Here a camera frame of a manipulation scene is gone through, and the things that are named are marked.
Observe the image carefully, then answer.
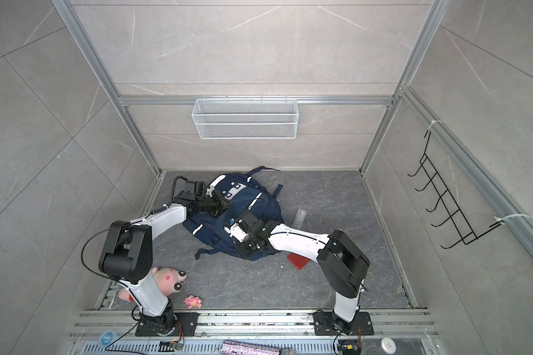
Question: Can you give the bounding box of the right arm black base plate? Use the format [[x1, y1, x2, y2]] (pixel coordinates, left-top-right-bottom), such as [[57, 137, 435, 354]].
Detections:
[[312, 310, 375, 337]]

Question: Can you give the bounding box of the glittery purple pouch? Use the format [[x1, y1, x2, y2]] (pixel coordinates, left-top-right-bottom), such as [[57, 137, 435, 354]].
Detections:
[[220, 340, 281, 355]]

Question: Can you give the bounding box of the white round button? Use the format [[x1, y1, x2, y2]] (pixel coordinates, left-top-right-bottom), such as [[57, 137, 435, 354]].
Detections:
[[381, 337, 397, 355]]

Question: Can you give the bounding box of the red wallet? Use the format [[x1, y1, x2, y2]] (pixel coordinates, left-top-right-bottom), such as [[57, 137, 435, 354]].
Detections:
[[287, 253, 310, 270]]

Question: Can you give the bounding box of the small pink toy figure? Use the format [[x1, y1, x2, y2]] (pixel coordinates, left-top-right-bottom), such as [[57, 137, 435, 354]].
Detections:
[[184, 294, 203, 309]]

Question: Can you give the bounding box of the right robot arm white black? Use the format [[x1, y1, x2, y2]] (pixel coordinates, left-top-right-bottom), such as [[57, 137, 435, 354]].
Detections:
[[228, 212, 370, 335]]

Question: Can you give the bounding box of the black wire hook rack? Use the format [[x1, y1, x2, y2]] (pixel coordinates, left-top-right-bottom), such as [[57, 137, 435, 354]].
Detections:
[[407, 131, 505, 250]]

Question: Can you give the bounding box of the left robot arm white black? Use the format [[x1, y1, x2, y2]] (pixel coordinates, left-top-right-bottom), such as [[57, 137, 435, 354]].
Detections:
[[85, 175, 231, 336]]

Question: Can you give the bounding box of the navy blue student backpack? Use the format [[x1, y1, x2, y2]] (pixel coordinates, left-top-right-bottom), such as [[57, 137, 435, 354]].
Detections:
[[183, 166, 284, 261]]

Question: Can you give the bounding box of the white wire mesh basket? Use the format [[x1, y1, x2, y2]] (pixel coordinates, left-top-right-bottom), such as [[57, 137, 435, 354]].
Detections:
[[192, 99, 299, 140]]

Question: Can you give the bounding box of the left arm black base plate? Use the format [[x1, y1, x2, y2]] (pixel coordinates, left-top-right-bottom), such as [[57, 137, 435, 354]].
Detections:
[[135, 312, 199, 337]]

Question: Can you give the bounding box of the pink plush pig toy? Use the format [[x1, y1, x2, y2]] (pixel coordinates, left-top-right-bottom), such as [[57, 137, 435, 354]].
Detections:
[[117, 265, 188, 303]]

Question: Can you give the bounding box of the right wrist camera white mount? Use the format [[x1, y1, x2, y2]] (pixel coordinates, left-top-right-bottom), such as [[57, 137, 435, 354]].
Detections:
[[229, 223, 248, 243]]

